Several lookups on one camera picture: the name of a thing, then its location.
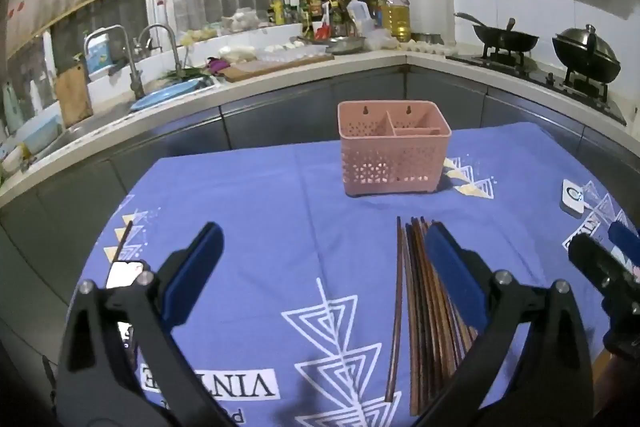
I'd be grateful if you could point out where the flat wooden cutting board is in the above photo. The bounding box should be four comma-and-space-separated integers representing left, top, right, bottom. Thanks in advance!
218, 53, 335, 82

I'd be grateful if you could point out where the pink perforated utensil basket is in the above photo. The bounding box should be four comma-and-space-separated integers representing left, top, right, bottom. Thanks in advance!
338, 101, 452, 198

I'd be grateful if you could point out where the blue plate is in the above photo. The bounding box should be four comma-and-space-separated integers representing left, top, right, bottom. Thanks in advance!
131, 80, 201, 112

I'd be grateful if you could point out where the white plastic jug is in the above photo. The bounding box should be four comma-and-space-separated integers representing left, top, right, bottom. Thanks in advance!
347, 0, 376, 38

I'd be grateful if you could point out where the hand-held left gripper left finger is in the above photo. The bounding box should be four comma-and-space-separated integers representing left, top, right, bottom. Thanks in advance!
55, 222, 226, 427

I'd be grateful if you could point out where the steel sink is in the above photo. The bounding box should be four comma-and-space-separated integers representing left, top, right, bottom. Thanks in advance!
65, 102, 136, 148

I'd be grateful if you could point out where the curved steel faucet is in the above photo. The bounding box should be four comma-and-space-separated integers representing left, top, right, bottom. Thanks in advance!
137, 24, 183, 78

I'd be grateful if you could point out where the kitchen counter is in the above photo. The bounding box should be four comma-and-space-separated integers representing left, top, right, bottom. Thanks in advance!
0, 44, 640, 218

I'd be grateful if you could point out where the black open wok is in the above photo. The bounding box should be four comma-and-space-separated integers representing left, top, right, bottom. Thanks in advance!
454, 12, 540, 55

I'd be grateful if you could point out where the yellow cooking oil bottle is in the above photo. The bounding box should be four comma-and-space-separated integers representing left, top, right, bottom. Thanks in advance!
381, 0, 412, 42

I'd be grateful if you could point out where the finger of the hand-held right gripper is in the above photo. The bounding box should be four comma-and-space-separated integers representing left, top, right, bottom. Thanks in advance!
607, 221, 640, 265
568, 233, 640, 303

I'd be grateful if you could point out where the bundle of wooden chopsticks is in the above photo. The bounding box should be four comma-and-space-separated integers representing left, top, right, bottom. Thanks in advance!
402, 217, 481, 415

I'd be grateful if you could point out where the thin dark chopstick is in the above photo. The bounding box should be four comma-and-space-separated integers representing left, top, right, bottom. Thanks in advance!
114, 221, 134, 263

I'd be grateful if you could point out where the blue and white container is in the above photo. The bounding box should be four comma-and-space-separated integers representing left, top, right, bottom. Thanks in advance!
86, 34, 111, 75

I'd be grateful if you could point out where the reddish brown single chopstick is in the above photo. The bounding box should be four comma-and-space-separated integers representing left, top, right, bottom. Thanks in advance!
385, 216, 403, 403

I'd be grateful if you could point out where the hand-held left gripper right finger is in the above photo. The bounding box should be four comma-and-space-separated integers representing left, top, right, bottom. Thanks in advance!
415, 222, 593, 427

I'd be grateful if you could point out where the metal bowl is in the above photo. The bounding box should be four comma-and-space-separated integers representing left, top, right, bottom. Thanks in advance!
325, 36, 368, 55

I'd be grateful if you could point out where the black gas stove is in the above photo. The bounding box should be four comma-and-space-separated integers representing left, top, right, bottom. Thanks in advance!
445, 49, 628, 125

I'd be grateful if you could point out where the upright wooden cutting board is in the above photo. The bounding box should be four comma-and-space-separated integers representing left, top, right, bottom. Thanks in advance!
54, 64, 94, 128

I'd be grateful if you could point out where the blue printed tablecloth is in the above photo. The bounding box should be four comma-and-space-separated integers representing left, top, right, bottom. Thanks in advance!
65, 122, 640, 427

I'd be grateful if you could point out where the row of condiment bottles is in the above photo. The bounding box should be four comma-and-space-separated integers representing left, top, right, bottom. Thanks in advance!
270, 0, 331, 40

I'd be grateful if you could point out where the tall steel faucet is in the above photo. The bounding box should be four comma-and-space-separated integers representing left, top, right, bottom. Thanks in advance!
84, 25, 146, 100

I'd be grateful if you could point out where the black lidded wok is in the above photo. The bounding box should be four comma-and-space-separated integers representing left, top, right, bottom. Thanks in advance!
552, 24, 622, 82

